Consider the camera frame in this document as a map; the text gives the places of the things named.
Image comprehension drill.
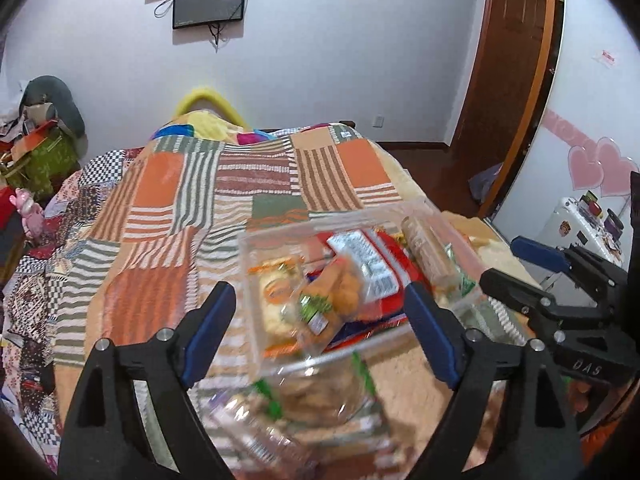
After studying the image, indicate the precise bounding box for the green patterned bag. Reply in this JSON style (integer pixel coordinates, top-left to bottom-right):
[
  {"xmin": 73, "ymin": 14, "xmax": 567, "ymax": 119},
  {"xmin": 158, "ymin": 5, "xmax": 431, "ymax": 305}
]
[{"xmin": 1, "ymin": 127, "xmax": 80, "ymax": 202}]

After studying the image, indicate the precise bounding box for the clear tan-label biscuit pack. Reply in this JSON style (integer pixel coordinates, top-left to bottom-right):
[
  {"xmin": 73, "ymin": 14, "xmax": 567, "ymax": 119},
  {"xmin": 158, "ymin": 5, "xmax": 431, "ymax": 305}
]
[{"xmin": 401, "ymin": 217, "xmax": 476, "ymax": 306}]

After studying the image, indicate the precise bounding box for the right hand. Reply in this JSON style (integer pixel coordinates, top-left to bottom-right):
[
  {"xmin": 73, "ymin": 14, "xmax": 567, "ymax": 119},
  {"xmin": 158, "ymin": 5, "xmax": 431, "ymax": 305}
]
[{"xmin": 568, "ymin": 379, "xmax": 592, "ymax": 414}]

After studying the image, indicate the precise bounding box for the grey plush toy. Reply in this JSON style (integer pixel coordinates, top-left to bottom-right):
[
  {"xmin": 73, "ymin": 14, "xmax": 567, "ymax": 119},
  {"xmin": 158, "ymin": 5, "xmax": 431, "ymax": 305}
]
[{"xmin": 20, "ymin": 75, "xmax": 85, "ymax": 140}]

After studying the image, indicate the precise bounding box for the orange fried snack bag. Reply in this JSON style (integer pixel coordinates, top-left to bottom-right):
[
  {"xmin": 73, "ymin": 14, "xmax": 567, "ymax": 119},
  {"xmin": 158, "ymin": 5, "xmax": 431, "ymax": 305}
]
[{"xmin": 298, "ymin": 255, "xmax": 364, "ymax": 356}]

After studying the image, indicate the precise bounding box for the yellow biscuit jelly cup pack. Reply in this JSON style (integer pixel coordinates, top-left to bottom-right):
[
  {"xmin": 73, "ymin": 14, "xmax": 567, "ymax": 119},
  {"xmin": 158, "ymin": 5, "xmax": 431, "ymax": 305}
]
[{"xmin": 248, "ymin": 256, "xmax": 308, "ymax": 360}]

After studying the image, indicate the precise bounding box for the white mini fridge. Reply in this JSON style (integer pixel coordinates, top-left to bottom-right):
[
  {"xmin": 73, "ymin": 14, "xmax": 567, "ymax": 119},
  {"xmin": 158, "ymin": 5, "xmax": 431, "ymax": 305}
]
[{"xmin": 535, "ymin": 197, "xmax": 624, "ymax": 266}]

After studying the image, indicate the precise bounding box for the pink plush toy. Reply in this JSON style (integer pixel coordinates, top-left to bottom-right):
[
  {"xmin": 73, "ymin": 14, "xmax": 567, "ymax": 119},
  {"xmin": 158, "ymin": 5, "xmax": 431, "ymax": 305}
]
[{"xmin": 10, "ymin": 188, "xmax": 44, "ymax": 240}]

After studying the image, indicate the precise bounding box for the brown wooden door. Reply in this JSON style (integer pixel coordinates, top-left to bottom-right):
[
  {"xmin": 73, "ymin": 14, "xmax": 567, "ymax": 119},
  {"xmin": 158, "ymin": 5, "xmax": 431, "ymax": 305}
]
[{"xmin": 444, "ymin": 0, "xmax": 560, "ymax": 217}]

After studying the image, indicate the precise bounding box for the patchwork striped blanket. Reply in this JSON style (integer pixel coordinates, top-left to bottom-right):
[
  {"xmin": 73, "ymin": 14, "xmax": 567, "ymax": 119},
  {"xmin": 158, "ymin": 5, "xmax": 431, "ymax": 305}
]
[{"xmin": 0, "ymin": 121, "xmax": 542, "ymax": 480}]

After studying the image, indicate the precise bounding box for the pink heart wall decal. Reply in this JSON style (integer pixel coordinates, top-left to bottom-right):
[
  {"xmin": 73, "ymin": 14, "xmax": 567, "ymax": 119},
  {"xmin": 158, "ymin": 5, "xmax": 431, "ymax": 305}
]
[{"xmin": 541, "ymin": 110, "xmax": 639, "ymax": 197}]

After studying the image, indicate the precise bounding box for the small wall monitor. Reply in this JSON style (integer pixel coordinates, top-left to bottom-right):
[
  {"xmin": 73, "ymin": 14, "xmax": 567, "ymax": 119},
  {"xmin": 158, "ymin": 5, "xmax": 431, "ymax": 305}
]
[{"xmin": 172, "ymin": 0, "xmax": 246, "ymax": 29}]

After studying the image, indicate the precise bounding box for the green-edged clear snack bag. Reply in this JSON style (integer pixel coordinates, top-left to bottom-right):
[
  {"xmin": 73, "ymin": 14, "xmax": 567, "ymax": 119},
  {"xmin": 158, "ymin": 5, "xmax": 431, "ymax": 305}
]
[{"xmin": 253, "ymin": 352, "xmax": 376, "ymax": 428}]

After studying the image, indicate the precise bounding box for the yellow pillow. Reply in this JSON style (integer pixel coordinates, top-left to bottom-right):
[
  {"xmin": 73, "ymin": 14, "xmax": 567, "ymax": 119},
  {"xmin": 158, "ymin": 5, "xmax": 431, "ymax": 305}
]
[{"xmin": 169, "ymin": 87, "xmax": 252, "ymax": 144}]

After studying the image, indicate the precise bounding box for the long clear cookie sleeve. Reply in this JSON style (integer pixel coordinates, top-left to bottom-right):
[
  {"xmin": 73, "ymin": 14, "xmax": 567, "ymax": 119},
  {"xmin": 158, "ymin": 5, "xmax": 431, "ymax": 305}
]
[{"xmin": 207, "ymin": 391, "xmax": 320, "ymax": 479}]

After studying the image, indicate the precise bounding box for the clear plastic storage bin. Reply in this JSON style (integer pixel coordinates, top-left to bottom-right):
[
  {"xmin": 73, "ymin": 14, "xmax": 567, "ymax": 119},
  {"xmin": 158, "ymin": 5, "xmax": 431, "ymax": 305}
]
[{"xmin": 239, "ymin": 198, "xmax": 487, "ymax": 377}]

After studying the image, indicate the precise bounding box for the red snack packet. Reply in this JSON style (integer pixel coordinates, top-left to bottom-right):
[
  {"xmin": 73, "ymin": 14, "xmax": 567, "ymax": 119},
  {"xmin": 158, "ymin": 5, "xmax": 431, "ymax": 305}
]
[{"xmin": 306, "ymin": 228, "xmax": 424, "ymax": 353}]

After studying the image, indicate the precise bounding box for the orange sleeved right forearm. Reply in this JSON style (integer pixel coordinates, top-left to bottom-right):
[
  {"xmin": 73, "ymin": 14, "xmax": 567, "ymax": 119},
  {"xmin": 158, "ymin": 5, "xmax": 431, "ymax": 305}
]
[{"xmin": 579, "ymin": 380, "xmax": 639, "ymax": 464}]

